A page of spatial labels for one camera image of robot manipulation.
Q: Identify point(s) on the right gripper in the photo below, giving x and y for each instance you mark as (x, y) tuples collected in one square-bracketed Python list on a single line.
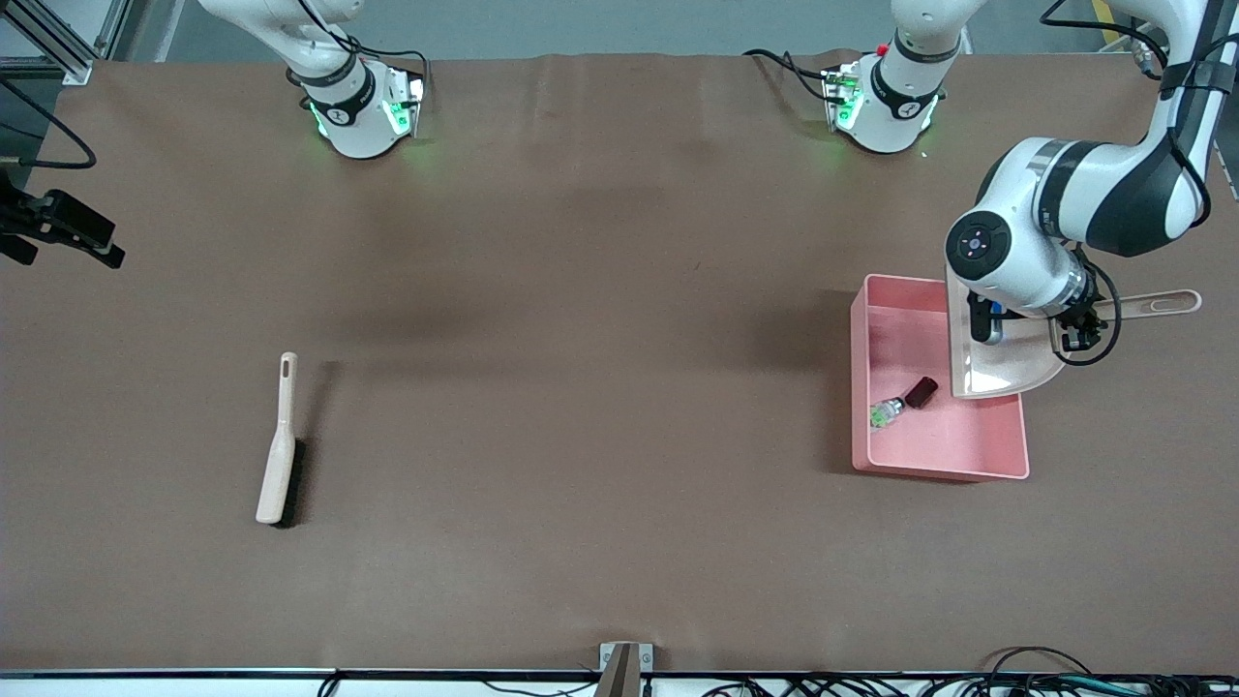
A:
[(21, 218)]

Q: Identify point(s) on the beige plastic dustpan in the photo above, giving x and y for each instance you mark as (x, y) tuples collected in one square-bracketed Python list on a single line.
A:
[(997, 373)]

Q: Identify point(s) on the dark red cylindrical capacitor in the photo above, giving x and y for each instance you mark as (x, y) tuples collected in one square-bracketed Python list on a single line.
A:
[(921, 392)]

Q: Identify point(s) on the white push button switch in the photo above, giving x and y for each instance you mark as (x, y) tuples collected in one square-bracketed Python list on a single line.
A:
[(883, 414)]

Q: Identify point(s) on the beige hand brush black bristles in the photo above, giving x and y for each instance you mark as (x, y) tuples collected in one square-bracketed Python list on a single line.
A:
[(276, 474)]

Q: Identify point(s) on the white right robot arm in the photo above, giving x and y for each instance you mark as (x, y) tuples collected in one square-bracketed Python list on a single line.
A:
[(358, 126)]

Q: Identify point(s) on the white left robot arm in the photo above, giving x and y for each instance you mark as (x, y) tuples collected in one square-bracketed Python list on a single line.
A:
[(1113, 194)]

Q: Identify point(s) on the pink plastic bin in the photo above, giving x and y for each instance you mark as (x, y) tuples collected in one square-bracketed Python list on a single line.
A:
[(920, 445)]

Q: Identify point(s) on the brown table mat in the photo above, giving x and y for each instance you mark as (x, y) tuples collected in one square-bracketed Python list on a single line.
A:
[(619, 242)]

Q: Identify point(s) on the black left camera mount bracket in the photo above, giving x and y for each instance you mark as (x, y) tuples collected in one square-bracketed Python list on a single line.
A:
[(982, 324)]

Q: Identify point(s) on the aluminium frame profile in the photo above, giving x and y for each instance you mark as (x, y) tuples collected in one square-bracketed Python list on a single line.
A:
[(73, 66)]

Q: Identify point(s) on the white table edge rail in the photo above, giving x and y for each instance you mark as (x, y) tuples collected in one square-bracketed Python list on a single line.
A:
[(194, 685)]

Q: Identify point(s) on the metal table edge bracket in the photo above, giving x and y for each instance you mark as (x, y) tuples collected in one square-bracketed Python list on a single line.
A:
[(608, 658)]

